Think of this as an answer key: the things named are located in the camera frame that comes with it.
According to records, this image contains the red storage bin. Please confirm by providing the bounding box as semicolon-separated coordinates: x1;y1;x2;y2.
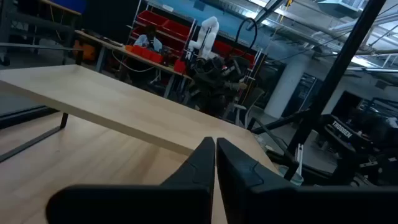
173;58;187;75
161;19;191;40
136;10;169;27
213;40;233;57

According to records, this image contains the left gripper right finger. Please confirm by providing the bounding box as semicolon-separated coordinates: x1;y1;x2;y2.
216;138;398;224

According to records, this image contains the wooden shelf with black frame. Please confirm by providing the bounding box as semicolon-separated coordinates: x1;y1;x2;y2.
0;64;279;175

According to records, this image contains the pale cup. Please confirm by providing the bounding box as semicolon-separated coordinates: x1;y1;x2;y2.
278;164;304;187

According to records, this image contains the person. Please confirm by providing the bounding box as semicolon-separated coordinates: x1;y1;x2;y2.
133;26;163;52

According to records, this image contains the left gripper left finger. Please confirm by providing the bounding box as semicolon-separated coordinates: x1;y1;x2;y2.
45;136;216;224

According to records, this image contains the blue panel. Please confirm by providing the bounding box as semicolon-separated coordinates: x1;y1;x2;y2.
49;0;86;15

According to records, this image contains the metal storage rack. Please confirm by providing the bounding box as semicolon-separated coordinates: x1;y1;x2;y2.
129;0;259;68

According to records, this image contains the black machine on cart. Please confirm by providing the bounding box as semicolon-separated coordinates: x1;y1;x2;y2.
186;55;265;119

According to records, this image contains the black cabinet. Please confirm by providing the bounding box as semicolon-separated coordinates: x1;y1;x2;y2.
281;73;318;118

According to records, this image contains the black hose loop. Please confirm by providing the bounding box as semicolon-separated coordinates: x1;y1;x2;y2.
234;17;258;54

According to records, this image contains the long wooden workbench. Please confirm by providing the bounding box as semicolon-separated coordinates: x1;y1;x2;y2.
74;29;195;103

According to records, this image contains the orange crate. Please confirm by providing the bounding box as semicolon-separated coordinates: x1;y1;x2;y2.
73;40;96;62

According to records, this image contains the white round column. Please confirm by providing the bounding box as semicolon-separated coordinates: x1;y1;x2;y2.
264;58;308;119

